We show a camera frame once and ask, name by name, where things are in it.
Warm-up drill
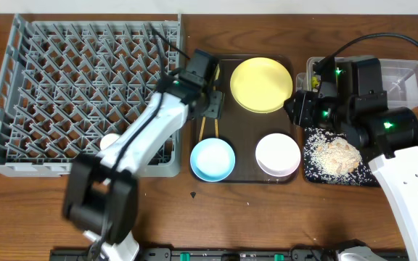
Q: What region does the green snack wrapper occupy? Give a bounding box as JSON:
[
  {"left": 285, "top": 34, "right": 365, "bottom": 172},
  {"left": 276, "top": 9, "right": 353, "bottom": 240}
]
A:
[{"left": 311, "top": 76, "right": 320, "bottom": 89}]

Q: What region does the light blue bowl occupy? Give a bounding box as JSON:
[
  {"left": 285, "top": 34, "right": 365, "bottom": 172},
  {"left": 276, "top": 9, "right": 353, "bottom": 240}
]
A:
[{"left": 189, "top": 138, "right": 236, "bottom": 183}]

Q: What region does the white bowl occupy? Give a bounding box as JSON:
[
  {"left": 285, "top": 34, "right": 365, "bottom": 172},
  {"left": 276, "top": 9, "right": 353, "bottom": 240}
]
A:
[{"left": 255, "top": 133, "right": 301, "bottom": 177}]

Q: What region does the small white cup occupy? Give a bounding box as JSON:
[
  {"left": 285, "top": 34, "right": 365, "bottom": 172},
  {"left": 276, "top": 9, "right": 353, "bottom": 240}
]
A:
[{"left": 99, "top": 133, "right": 120, "bottom": 150}]

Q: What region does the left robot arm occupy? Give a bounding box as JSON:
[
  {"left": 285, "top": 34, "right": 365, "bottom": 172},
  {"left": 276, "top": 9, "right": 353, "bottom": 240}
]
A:
[{"left": 62, "top": 49, "right": 222, "bottom": 260}]

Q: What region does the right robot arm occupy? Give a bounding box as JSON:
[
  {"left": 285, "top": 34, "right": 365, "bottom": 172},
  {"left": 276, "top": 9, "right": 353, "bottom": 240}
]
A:
[{"left": 284, "top": 56, "right": 418, "bottom": 260}]

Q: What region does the black waste tray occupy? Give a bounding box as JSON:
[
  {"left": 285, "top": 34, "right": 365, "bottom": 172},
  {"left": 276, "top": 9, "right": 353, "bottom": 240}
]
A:
[{"left": 302, "top": 125, "right": 381, "bottom": 188}]

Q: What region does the spilled rice food waste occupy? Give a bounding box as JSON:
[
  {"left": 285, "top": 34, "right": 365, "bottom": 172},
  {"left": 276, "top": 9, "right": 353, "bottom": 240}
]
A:
[{"left": 303, "top": 127, "right": 379, "bottom": 186}]

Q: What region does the grey plastic dishwasher rack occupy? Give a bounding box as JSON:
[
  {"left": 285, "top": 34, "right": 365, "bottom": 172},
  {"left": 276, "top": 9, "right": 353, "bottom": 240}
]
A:
[{"left": 0, "top": 15, "right": 184, "bottom": 177}]

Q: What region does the dark brown serving tray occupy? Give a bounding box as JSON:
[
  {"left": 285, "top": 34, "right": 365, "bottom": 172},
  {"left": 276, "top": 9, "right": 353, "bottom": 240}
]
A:
[{"left": 190, "top": 54, "right": 298, "bottom": 184}]

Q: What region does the yellow round plate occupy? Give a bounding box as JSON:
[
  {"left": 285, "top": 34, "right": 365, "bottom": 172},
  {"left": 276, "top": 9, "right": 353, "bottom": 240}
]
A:
[{"left": 230, "top": 57, "right": 293, "bottom": 114}]

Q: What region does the clear plastic bin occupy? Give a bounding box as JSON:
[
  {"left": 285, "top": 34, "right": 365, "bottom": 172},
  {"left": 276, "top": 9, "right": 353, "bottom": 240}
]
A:
[{"left": 295, "top": 56, "right": 418, "bottom": 109}]

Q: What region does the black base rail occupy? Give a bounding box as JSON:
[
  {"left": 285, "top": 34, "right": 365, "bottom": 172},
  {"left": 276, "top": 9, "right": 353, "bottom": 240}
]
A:
[{"left": 49, "top": 248, "right": 409, "bottom": 261}]

